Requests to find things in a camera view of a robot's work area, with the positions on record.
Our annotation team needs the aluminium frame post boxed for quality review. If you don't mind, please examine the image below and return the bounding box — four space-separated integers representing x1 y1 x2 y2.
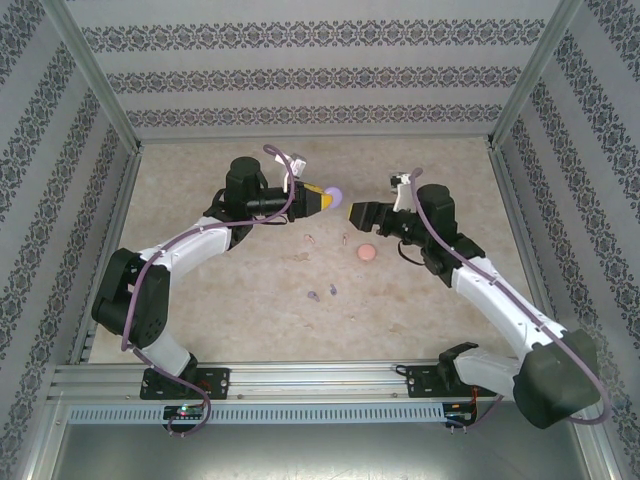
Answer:
42 0 146 155
567 397 626 480
484 0 585 151
9 389 69 480

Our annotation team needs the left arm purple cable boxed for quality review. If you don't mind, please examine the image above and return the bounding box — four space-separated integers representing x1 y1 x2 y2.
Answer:
121 143 297 437

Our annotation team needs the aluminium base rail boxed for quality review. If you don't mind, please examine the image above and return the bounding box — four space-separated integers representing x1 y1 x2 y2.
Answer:
48 363 521 403

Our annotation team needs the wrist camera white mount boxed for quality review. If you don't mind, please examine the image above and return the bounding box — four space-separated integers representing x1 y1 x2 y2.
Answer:
280 152 308 195
388 171 419 212

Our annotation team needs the aluminium side rail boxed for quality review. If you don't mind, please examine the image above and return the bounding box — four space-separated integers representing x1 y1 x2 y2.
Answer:
67 147 146 366
487 142 564 331

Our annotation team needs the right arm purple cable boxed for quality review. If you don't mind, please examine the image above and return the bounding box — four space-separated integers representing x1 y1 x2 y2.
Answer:
409 167 611 432

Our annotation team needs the right gripper thin black cable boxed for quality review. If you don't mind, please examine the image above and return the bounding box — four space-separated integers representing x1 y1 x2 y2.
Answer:
397 238 431 267

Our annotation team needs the grey slotted cable duct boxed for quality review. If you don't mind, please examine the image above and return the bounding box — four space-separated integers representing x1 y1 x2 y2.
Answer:
66 402 447 426

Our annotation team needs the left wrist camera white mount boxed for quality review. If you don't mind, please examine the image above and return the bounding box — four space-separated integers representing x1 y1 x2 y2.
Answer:
280 152 308 195

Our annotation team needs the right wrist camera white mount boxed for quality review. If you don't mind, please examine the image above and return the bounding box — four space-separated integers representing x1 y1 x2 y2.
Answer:
388 171 419 212

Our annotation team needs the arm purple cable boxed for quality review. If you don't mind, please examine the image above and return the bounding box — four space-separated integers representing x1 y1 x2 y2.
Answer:
409 167 611 432
121 143 297 437

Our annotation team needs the grey metal panel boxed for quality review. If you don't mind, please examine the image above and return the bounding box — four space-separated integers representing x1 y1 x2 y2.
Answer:
49 423 609 480

